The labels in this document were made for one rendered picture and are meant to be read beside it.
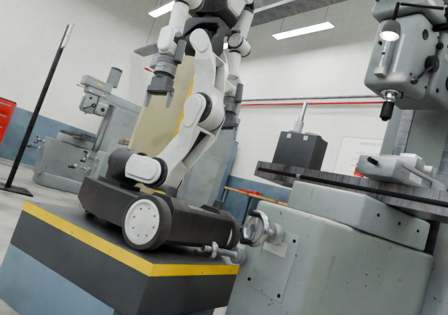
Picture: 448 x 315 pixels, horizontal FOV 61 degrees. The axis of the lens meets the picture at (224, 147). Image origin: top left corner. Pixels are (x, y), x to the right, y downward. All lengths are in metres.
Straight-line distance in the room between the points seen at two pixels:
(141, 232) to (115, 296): 0.23
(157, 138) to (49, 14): 7.72
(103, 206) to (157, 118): 1.39
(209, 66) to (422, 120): 1.08
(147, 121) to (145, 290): 1.77
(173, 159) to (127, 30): 9.29
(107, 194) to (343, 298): 0.98
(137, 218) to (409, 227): 1.04
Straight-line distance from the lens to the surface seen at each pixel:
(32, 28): 10.23
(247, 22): 2.11
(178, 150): 1.69
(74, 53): 10.34
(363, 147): 7.02
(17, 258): 1.85
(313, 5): 5.81
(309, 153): 1.90
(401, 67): 1.72
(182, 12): 1.72
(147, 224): 1.42
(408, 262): 1.74
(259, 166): 1.97
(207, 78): 1.73
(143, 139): 2.89
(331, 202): 1.46
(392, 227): 1.57
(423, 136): 2.09
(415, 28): 1.80
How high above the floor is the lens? 0.67
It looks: 7 degrees up
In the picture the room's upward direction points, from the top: 18 degrees clockwise
